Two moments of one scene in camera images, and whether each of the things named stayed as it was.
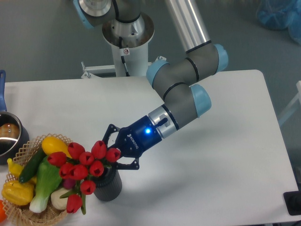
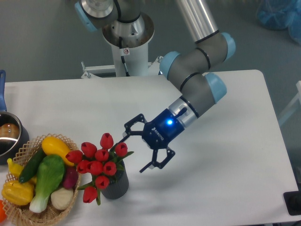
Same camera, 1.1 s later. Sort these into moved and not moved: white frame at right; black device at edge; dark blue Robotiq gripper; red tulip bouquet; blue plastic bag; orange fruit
Moved: red tulip bouquet; dark blue Robotiq gripper
Not moved: black device at edge; blue plastic bag; white frame at right; orange fruit
